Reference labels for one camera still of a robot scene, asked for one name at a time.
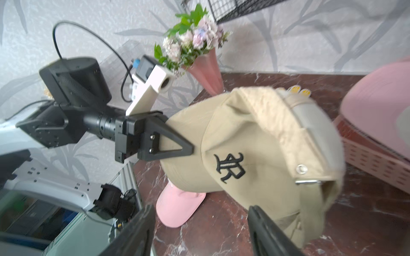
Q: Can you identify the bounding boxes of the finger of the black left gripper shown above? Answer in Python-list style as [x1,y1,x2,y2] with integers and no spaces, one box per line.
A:
[137,114,194,162]

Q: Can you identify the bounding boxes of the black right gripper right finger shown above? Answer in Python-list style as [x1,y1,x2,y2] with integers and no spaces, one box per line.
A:
[248,205,304,256]

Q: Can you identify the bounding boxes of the pink baseball cap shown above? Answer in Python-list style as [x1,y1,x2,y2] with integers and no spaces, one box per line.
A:
[156,180,207,228]

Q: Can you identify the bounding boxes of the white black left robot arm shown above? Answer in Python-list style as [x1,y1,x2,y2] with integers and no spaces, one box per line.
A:
[1,55,194,211]

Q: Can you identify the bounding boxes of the yellow white work gloves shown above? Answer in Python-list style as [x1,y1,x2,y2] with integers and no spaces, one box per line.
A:
[276,85,312,98]

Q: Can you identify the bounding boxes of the black wire wall basket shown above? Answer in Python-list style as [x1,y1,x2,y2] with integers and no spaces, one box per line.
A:
[208,0,286,24]

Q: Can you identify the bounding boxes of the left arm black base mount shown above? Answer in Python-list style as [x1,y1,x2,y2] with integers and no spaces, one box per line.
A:
[90,184,139,222]

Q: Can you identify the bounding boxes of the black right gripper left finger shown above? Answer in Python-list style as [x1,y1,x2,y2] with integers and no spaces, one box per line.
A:
[99,205,156,256]

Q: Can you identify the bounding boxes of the beige baseball cap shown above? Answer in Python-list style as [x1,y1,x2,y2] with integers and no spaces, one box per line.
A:
[161,86,346,248]

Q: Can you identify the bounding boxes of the pink glass vase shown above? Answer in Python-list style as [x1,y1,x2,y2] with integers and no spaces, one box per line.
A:
[185,49,225,96]

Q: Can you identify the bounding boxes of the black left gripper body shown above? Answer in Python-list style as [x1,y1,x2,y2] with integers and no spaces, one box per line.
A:
[83,111,167,163]

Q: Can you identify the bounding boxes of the pink cap in basket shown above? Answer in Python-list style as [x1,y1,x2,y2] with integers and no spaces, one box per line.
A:
[340,58,410,160]

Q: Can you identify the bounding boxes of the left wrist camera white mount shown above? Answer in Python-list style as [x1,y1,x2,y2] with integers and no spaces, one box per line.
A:
[126,55,175,116]

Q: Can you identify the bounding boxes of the green and lilac flower bouquet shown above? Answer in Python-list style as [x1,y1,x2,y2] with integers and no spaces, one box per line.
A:
[154,3,231,76]

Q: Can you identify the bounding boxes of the pink plastic basket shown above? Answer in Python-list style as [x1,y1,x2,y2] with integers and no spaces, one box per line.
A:
[333,115,410,193]

